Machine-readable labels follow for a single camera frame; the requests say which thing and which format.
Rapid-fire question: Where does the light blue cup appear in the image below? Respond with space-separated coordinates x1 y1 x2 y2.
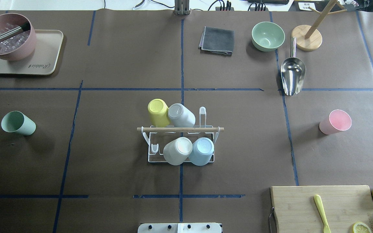
188 137 214 166

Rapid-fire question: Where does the beige serving tray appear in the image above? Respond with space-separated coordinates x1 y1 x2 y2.
0 30 64 75

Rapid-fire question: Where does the bamboo cutting board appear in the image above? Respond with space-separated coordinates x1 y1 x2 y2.
270 185 373 233

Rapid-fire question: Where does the mint green cup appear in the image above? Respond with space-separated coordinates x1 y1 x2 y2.
1 111 37 136

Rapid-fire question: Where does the pink cup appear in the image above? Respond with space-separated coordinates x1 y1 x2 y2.
319 109 352 135

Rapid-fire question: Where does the lemon slice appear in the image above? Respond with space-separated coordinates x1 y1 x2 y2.
351 222 372 233

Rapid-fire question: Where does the yellow cup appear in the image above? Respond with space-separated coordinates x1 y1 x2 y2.
147 99 171 128

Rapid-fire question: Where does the pink bowl with ice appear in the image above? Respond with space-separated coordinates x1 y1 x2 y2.
0 13 37 61

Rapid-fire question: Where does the mint green bowl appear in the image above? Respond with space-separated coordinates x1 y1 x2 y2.
251 22 285 52

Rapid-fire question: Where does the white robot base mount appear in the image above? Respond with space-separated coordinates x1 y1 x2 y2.
137 222 223 233

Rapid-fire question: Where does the yellow plastic knife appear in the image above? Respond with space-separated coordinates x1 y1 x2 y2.
313 194 331 233

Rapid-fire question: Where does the grey cup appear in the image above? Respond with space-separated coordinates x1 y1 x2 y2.
167 103 196 128

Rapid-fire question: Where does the wooden mug tree stand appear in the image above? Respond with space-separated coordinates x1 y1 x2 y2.
291 0 347 51

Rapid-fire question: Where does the stainless steel scoop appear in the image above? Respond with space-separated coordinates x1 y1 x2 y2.
281 37 306 96

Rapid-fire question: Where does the cream white cup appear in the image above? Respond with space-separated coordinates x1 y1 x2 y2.
163 137 193 165

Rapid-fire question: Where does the white wire cup rack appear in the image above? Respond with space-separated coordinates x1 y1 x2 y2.
137 106 224 163

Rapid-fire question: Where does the grey folded cloth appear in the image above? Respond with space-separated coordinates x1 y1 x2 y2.
198 26 234 56

